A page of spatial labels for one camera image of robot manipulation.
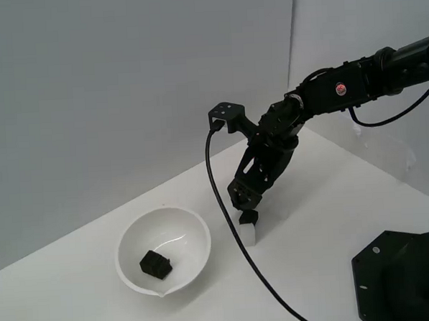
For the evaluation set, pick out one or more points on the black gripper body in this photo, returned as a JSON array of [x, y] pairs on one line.
[[277, 125]]

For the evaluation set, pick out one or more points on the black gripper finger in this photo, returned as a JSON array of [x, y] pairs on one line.
[[286, 156], [251, 173]]

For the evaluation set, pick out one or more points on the large black foam box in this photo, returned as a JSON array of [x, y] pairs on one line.
[[153, 264]]

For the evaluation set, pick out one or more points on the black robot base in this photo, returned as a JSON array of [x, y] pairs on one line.
[[404, 280]]

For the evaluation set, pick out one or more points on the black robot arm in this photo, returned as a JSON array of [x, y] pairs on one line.
[[386, 69]]

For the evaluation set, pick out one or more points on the white bowl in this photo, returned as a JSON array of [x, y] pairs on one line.
[[167, 227]]

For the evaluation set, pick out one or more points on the white foam block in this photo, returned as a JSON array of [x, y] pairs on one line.
[[248, 236]]

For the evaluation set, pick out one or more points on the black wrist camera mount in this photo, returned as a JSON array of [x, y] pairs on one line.
[[226, 113]]

